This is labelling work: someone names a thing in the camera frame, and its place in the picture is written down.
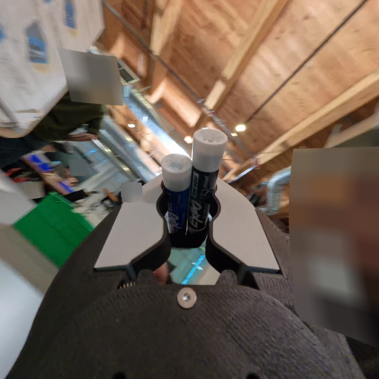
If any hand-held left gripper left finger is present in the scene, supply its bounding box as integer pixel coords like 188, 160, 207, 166
94, 181, 172, 280

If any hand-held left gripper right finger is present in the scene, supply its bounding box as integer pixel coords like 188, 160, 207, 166
205, 179, 280, 282

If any black marker tie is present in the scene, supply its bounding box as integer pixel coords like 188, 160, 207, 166
169, 229, 208, 249

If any blue dry erase marker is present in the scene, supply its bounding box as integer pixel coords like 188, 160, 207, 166
161, 153, 193, 235

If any green plastic bin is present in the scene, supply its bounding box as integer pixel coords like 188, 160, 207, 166
13, 192, 96, 268

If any black dry erase marker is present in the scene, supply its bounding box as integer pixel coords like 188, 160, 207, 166
187, 128, 228, 236

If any grey desk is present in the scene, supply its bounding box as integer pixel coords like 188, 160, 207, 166
0, 172, 61, 379

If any white document stand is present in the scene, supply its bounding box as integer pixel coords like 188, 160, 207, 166
0, 0, 106, 139

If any ceiling vent grille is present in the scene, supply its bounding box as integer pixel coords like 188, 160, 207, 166
117, 59, 140, 85

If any bent silver duct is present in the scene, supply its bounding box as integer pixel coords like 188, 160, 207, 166
261, 169, 292, 214

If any large sheet metal duct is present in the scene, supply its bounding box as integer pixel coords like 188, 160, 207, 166
124, 89, 190, 155

